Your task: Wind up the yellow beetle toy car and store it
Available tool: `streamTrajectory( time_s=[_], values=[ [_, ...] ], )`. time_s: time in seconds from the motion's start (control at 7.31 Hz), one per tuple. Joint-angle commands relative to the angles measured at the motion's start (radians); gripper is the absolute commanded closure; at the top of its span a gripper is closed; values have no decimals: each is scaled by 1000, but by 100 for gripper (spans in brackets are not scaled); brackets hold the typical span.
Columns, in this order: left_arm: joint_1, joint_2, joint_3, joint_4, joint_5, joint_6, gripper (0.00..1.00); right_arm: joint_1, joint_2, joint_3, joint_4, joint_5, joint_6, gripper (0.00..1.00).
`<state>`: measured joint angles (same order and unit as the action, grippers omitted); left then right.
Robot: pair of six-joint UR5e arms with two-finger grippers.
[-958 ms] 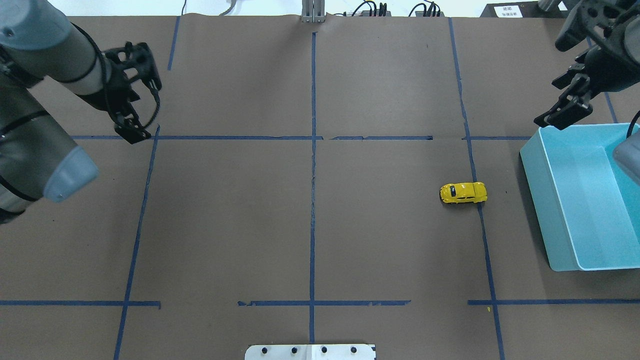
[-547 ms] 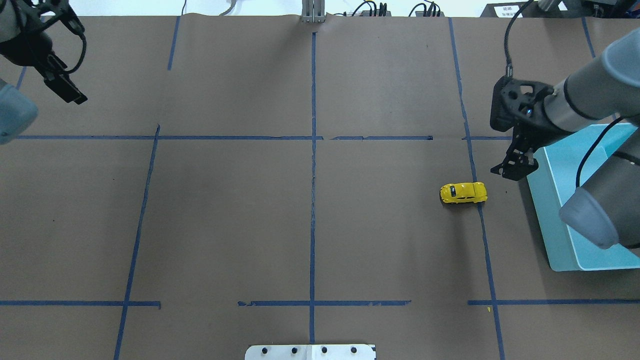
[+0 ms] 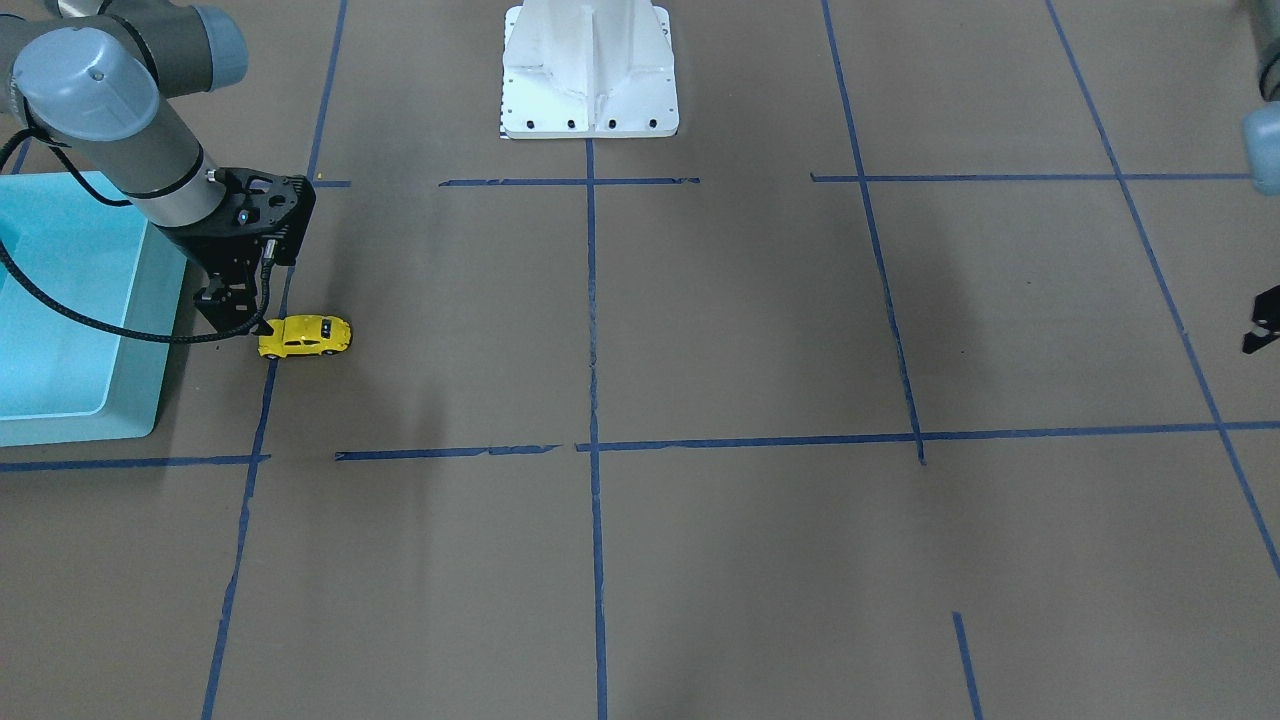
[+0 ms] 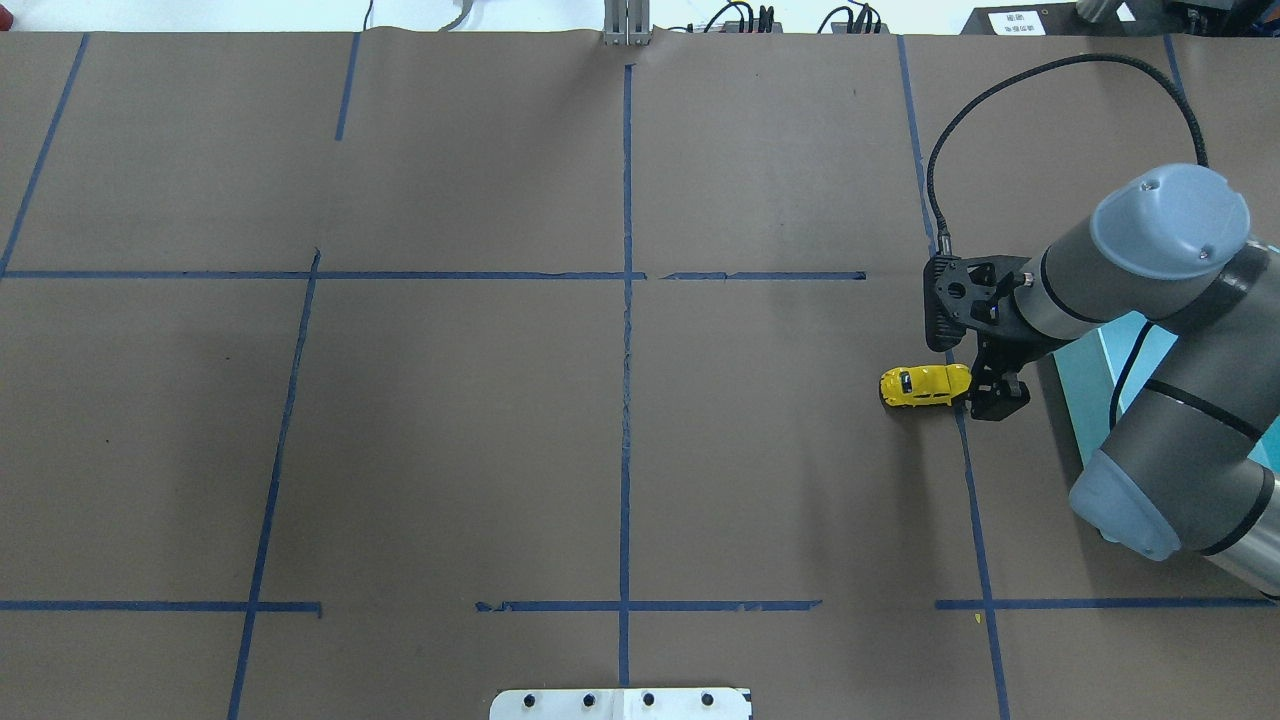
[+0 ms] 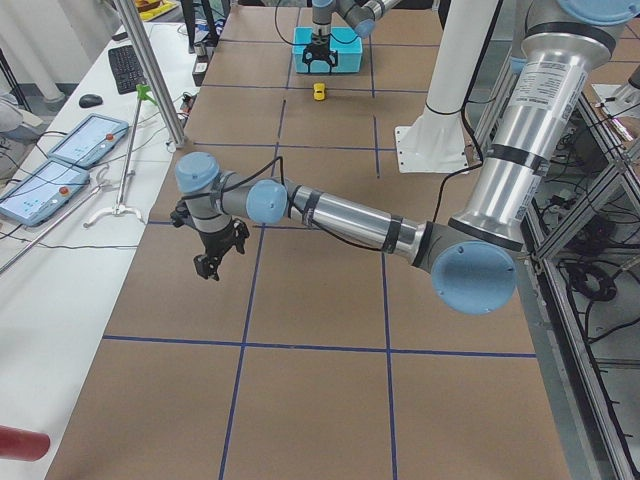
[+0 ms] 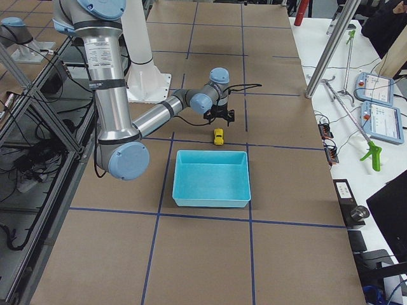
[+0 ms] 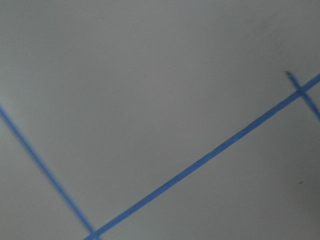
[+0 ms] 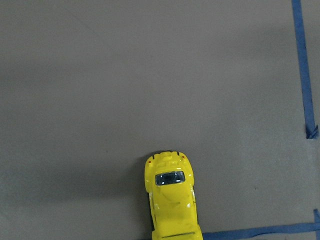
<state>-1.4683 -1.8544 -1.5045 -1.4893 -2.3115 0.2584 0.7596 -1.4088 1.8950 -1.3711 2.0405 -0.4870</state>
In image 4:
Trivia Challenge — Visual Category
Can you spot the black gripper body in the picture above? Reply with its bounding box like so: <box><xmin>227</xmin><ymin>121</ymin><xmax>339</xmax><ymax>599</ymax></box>
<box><xmin>972</xmin><ymin>300</ymin><xmax>1061</xmax><ymax>386</ymax></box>

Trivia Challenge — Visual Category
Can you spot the yellow beetle toy car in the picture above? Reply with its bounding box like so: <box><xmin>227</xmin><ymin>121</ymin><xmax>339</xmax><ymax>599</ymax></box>
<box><xmin>879</xmin><ymin>363</ymin><xmax>972</xmax><ymax>407</ymax></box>

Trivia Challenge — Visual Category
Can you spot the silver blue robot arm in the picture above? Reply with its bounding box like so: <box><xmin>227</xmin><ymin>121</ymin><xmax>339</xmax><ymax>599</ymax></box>
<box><xmin>974</xmin><ymin>163</ymin><xmax>1277</xmax><ymax>597</ymax></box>

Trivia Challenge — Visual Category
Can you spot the turquoise plastic bin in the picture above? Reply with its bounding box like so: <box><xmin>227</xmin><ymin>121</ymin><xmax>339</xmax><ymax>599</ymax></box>
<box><xmin>1041</xmin><ymin>310</ymin><xmax>1280</xmax><ymax>471</ymax></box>

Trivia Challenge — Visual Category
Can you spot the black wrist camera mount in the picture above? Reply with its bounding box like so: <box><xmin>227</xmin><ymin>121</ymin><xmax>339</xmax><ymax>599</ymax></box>
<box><xmin>923</xmin><ymin>254</ymin><xmax>1037</xmax><ymax>354</ymax></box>

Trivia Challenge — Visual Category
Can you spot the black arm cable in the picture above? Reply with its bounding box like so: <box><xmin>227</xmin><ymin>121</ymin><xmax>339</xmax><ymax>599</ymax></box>
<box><xmin>925</xmin><ymin>54</ymin><xmax>1210</xmax><ymax>259</ymax></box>

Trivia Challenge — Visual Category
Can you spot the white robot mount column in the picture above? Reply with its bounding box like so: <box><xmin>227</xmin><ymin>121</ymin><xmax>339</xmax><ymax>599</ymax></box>
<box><xmin>488</xmin><ymin>687</ymin><xmax>755</xmax><ymax>719</ymax></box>

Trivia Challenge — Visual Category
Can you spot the aluminium frame post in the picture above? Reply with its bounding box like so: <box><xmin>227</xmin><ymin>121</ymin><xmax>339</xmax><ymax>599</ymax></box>
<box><xmin>602</xmin><ymin>0</ymin><xmax>653</xmax><ymax>47</ymax></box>

